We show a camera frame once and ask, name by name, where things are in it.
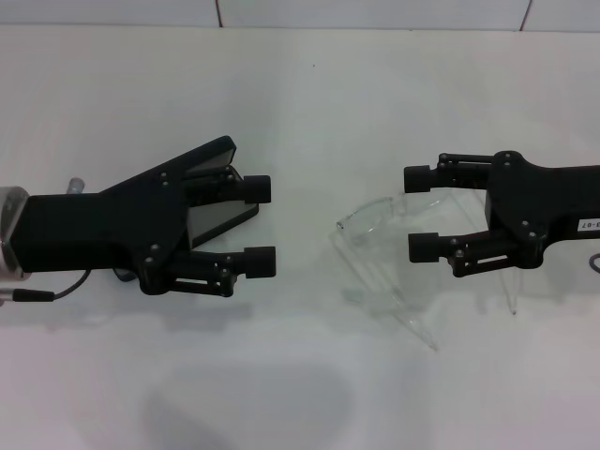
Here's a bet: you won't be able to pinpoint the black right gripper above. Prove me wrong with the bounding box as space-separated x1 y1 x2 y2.
403 150 600 278

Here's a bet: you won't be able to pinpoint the black glasses case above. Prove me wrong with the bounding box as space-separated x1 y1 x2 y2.
161 135 262 249

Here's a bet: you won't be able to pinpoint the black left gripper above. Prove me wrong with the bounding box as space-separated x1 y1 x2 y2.
8 168 193 297

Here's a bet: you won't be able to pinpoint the clear plastic glasses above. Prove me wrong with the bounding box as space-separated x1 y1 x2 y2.
335 189 521 353

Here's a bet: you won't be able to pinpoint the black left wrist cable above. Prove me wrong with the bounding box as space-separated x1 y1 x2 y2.
0 266 118 308

